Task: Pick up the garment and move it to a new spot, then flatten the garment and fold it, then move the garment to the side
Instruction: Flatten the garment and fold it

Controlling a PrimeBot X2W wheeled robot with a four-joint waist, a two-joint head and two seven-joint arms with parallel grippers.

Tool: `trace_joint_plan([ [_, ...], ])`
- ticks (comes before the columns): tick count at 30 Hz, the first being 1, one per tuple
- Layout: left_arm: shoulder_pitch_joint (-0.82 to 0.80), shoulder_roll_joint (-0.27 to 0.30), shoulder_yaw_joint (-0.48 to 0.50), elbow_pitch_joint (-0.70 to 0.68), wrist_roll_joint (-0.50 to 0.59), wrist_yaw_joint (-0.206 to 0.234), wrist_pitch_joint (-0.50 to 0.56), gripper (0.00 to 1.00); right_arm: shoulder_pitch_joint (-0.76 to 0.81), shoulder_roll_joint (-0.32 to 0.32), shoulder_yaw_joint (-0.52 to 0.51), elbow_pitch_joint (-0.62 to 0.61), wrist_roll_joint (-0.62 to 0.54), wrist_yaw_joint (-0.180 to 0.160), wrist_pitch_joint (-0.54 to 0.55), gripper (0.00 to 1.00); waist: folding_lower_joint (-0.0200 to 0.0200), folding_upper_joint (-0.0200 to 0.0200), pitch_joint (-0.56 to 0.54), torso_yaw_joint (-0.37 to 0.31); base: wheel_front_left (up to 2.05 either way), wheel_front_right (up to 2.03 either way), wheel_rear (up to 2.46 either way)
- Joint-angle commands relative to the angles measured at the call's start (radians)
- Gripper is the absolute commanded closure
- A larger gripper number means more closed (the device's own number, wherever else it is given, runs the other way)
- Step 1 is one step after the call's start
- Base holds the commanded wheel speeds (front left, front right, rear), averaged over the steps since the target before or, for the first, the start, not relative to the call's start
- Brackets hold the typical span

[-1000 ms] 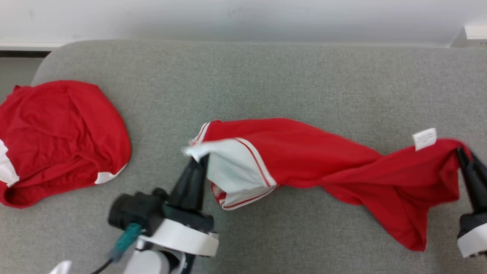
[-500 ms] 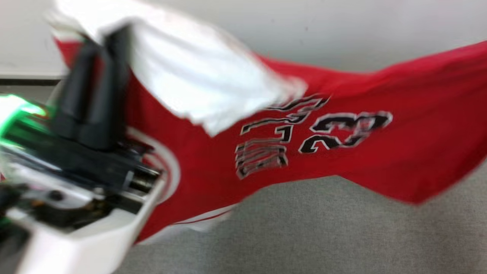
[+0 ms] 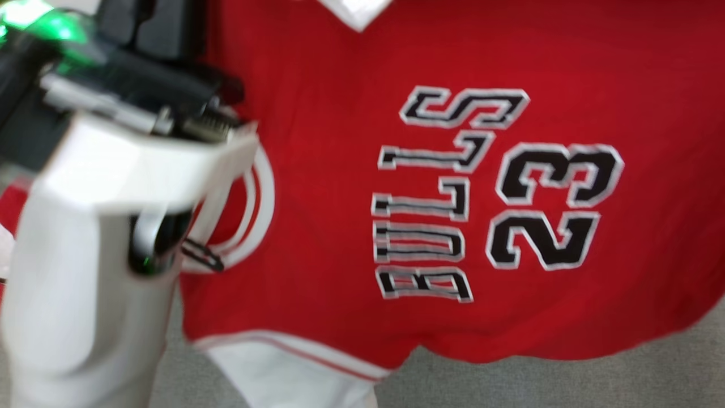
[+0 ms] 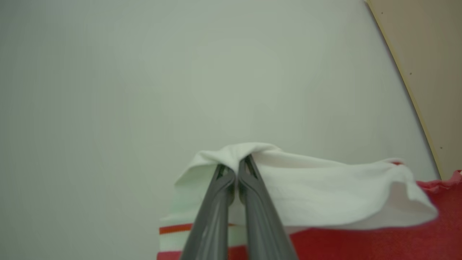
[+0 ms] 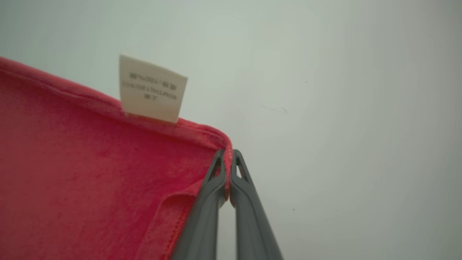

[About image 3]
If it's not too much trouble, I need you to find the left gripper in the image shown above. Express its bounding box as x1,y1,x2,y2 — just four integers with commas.
0,0,261,215

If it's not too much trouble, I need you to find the red Bulls 23 jersey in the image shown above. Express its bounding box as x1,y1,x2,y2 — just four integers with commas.
0,0,725,408

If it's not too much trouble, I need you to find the black cable with teal connector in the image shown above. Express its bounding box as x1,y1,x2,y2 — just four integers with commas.
180,237,225,273

